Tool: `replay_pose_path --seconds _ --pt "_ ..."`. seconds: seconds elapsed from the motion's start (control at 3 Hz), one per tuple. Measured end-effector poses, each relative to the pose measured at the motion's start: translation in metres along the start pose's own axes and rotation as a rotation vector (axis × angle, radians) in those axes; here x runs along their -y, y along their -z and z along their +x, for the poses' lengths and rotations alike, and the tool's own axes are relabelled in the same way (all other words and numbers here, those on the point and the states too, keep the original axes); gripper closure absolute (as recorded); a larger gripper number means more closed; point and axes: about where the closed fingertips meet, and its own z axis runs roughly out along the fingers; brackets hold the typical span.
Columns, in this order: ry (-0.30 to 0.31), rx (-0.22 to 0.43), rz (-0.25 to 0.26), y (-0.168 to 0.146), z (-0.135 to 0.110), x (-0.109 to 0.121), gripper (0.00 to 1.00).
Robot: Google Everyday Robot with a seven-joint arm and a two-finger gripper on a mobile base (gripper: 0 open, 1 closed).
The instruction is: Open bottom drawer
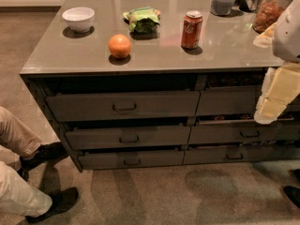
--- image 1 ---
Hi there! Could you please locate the drawer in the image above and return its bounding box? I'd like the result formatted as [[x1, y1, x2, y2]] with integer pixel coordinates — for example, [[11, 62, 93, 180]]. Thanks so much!
[[79, 149, 185, 170], [46, 91, 199, 122], [196, 71, 265, 116], [183, 143, 300, 164], [66, 126, 190, 150], [188, 114, 300, 144]]

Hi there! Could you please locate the grey drawer cabinet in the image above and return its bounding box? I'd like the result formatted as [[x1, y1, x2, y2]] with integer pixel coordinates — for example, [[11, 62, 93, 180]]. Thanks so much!
[[22, 73, 299, 171]]

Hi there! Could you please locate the black shoe at right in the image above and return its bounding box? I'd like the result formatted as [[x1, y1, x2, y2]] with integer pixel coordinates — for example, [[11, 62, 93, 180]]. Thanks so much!
[[283, 169, 300, 209]]

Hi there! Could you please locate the black shoe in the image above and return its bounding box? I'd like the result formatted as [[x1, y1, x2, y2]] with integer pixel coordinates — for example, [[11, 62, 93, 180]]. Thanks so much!
[[283, 169, 300, 209], [25, 187, 79, 223], [20, 142, 68, 171]]

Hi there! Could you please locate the lower black shoe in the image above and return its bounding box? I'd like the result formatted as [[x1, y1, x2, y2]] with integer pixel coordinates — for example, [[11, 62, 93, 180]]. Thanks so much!
[[25, 187, 79, 223]]

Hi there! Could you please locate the red soda can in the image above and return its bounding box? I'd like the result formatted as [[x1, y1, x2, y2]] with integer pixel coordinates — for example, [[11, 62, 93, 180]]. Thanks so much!
[[181, 10, 203, 49]]

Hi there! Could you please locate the clear jar with snacks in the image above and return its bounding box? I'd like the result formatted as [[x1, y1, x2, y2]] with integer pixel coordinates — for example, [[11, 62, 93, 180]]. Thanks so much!
[[252, 0, 293, 33]]

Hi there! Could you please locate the white ceramic bowl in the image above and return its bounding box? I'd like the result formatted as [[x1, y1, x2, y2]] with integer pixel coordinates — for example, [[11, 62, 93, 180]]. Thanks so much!
[[62, 7, 95, 33]]

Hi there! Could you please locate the upper black shoe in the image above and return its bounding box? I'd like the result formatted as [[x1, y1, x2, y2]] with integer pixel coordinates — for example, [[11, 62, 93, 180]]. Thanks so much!
[[20, 142, 68, 171]]

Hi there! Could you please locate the upper leg in khaki trousers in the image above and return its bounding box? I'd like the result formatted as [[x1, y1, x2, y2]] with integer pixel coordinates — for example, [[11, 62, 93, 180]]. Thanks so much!
[[0, 107, 42, 159]]

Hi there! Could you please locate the leg in khaki trousers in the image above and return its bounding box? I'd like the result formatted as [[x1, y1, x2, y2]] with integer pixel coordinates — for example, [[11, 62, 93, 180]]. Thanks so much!
[[0, 162, 53, 218], [0, 107, 42, 159]]

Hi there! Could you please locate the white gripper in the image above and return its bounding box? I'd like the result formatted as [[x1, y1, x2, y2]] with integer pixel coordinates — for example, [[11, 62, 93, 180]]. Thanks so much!
[[254, 62, 300, 125]]

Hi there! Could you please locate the green chip bag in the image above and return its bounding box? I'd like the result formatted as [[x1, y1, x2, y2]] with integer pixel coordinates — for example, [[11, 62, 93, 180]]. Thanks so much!
[[123, 7, 160, 34]]

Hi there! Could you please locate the lower leg in khaki trousers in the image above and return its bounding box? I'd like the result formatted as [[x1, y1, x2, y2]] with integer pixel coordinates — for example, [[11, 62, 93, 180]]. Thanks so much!
[[0, 162, 53, 218]]

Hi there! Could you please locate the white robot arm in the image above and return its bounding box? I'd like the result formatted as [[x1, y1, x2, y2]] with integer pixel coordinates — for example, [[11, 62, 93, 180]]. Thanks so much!
[[253, 0, 300, 125]]

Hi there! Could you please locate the orange fruit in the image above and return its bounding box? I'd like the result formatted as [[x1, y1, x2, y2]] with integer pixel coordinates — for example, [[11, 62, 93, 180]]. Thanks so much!
[[108, 34, 131, 59]]

